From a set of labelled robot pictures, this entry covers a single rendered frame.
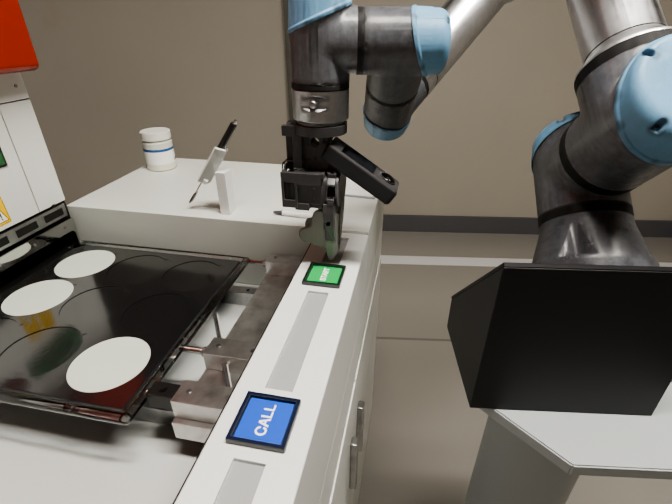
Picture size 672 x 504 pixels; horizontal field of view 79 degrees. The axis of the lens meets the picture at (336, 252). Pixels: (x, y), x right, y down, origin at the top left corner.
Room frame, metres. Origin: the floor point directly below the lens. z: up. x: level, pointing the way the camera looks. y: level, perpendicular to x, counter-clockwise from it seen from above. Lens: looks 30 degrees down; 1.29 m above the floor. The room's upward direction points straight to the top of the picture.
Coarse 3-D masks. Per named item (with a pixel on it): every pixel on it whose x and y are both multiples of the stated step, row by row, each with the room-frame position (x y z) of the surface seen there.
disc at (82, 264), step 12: (84, 252) 0.69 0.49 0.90; (96, 252) 0.69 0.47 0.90; (108, 252) 0.69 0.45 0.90; (60, 264) 0.65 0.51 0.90; (72, 264) 0.65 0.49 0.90; (84, 264) 0.65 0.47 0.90; (96, 264) 0.65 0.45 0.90; (108, 264) 0.65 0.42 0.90; (60, 276) 0.61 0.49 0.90; (72, 276) 0.61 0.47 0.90
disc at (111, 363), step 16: (96, 352) 0.41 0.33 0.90; (112, 352) 0.41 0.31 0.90; (128, 352) 0.41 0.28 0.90; (144, 352) 0.41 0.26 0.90; (80, 368) 0.39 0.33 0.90; (96, 368) 0.39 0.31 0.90; (112, 368) 0.39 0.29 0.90; (128, 368) 0.39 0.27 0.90; (80, 384) 0.36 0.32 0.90; (96, 384) 0.36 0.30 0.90; (112, 384) 0.36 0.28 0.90
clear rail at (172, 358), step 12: (240, 264) 0.64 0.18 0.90; (228, 288) 0.57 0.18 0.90; (216, 300) 0.53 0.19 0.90; (204, 312) 0.50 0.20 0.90; (192, 324) 0.47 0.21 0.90; (192, 336) 0.45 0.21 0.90; (180, 348) 0.42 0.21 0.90; (168, 360) 0.40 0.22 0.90; (156, 372) 0.38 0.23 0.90; (144, 396) 0.34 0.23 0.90; (132, 408) 0.32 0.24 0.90
